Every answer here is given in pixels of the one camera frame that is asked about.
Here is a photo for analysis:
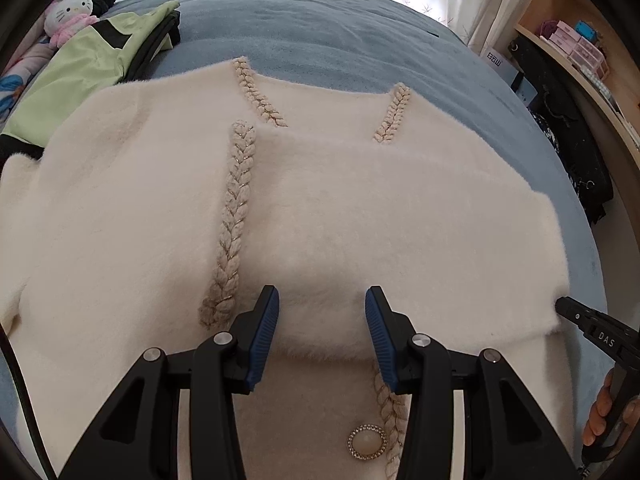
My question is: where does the black cable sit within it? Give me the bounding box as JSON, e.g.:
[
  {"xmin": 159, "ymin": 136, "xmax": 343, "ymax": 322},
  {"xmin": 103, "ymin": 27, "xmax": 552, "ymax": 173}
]
[{"xmin": 0, "ymin": 330, "xmax": 57, "ymax": 480}]

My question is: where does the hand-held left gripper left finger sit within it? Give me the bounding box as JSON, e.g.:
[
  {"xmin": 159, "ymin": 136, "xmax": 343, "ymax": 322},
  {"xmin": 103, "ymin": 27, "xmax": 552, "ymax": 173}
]
[{"xmin": 59, "ymin": 285, "xmax": 280, "ymax": 480}]

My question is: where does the black clothes pile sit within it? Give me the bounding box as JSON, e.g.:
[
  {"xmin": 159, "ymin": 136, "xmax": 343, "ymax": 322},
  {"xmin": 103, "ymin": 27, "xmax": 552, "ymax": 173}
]
[{"xmin": 507, "ymin": 37, "xmax": 615, "ymax": 225}]

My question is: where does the blue bed blanket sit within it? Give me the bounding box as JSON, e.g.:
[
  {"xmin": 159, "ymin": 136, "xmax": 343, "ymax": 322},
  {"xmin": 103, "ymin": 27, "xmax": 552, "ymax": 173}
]
[{"xmin": 0, "ymin": 0, "xmax": 608, "ymax": 480}]

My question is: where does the stack of pink boxes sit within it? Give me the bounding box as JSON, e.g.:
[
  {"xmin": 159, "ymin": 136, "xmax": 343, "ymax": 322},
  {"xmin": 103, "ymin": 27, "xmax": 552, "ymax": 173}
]
[{"xmin": 547, "ymin": 20, "xmax": 608, "ymax": 78}]

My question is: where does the blue and white box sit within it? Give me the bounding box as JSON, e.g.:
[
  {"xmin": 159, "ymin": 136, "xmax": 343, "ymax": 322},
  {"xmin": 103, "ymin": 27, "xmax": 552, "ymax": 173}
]
[{"xmin": 482, "ymin": 47, "xmax": 540, "ymax": 103}]

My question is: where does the floral printed cloth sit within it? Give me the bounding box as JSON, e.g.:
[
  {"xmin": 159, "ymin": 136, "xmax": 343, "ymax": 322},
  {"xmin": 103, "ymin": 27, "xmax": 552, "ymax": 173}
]
[{"xmin": 0, "ymin": 30, "xmax": 56, "ymax": 121}]

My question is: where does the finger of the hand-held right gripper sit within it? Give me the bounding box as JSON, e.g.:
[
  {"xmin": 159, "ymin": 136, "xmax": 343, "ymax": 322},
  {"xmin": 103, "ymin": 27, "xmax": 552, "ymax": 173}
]
[{"xmin": 555, "ymin": 296, "xmax": 640, "ymax": 361}]

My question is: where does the wooden shelf unit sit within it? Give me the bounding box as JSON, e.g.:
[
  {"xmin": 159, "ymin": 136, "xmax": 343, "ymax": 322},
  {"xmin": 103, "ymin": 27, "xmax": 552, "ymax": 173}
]
[{"xmin": 515, "ymin": 0, "xmax": 640, "ymax": 161}]

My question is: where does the white fuzzy cardigan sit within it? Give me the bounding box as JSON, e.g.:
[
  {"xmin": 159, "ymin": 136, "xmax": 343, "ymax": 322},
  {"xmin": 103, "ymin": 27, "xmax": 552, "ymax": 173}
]
[{"xmin": 0, "ymin": 55, "xmax": 573, "ymax": 480}]

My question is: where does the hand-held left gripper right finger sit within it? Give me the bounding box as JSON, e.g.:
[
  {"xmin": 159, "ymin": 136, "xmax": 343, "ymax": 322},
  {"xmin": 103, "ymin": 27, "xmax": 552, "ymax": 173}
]
[{"xmin": 364, "ymin": 285, "xmax": 582, "ymax": 480}]

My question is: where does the person's right hand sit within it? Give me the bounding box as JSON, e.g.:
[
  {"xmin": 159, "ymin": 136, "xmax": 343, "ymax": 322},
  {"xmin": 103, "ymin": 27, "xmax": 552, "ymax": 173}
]
[{"xmin": 582, "ymin": 369, "xmax": 616, "ymax": 448}]

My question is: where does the white cat plush toy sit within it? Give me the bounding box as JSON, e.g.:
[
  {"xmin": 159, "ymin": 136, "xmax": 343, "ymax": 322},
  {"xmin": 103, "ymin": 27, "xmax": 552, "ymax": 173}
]
[{"xmin": 44, "ymin": 0, "xmax": 100, "ymax": 50}]

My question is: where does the light green garment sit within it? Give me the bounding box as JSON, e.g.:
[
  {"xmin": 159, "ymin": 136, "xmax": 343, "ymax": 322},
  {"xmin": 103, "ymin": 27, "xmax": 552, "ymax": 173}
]
[{"xmin": 0, "ymin": 1, "xmax": 182, "ymax": 161}]

